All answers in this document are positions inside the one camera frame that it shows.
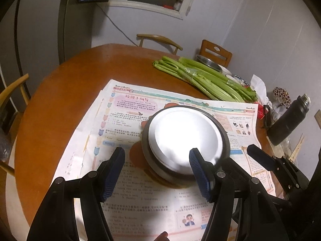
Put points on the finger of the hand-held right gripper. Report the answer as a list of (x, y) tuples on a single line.
[(278, 165)]

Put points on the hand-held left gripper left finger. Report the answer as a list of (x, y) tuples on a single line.
[(112, 175)]

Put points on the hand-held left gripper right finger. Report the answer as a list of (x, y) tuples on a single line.
[(199, 175)]

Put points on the orange plastic plate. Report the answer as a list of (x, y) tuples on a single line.
[(136, 155)]

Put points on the large steel bowl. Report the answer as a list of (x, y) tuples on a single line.
[(148, 160)]

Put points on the large red paper bowl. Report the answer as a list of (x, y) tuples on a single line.
[(151, 140)]

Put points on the person's left hand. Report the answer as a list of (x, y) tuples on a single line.
[(161, 236)]

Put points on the wooden slat stand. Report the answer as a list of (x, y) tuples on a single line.
[(297, 148)]

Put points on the black thermos bottle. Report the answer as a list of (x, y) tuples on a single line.
[(286, 125)]

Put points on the white ceramic cup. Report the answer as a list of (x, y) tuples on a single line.
[(275, 110)]

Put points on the printed newspaper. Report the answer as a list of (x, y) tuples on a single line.
[(125, 110)]

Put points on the brown dotted bundle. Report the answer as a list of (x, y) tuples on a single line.
[(282, 94)]

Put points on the red tissue packet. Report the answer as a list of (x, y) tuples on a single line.
[(258, 87)]

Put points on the celery bunch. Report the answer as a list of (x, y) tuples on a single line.
[(213, 82)]

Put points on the white blue-patterned dish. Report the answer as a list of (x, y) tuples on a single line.
[(237, 78)]

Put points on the small steel bowl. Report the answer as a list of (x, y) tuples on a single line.
[(208, 61)]

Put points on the wooden chair with cutout back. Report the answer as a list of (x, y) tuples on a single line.
[(208, 49)]

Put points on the yellow wooden chair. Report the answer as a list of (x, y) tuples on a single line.
[(12, 90)]

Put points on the grey refrigerator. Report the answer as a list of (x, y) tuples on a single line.
[(42, 30)]

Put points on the small jar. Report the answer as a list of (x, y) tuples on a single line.
[(178, 5)]

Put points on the wall socket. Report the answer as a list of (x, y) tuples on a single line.
[(318, 119)]

